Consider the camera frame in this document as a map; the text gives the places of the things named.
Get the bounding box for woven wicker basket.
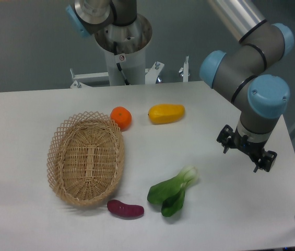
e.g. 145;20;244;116
47;112;125;207

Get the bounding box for green bok choy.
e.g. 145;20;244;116
147;165;198;217

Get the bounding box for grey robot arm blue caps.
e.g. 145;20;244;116
66;1;294;172

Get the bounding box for black cable on pedestal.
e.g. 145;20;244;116
113;41;131;86

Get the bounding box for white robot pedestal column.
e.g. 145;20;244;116
95;14;152;74

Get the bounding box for yellow mango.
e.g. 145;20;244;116
148;104;185;124

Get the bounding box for purple sweet potato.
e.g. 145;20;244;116
107;200;145;218

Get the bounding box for orange tangerine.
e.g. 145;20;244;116
110;106;132;130

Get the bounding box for white metal base frame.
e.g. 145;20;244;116
69;55;191;89

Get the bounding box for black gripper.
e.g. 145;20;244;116
217;124;277;173

